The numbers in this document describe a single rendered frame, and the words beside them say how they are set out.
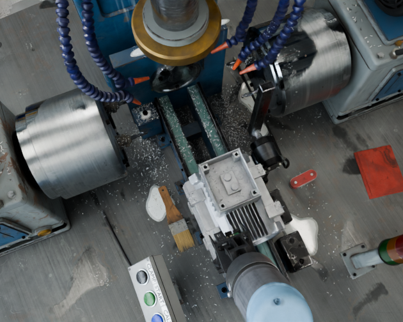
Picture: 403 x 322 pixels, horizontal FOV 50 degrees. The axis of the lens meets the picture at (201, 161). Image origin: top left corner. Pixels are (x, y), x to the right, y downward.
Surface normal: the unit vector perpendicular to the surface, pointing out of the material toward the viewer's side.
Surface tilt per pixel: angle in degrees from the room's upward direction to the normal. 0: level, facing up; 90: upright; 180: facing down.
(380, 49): 0
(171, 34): 0
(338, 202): 0
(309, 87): 58
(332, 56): 32
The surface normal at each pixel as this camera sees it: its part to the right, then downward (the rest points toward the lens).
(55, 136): 0.08, -0.10
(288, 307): 0.17, 0.12
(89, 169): 0.32, 0.58
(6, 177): 0.00, -0.31
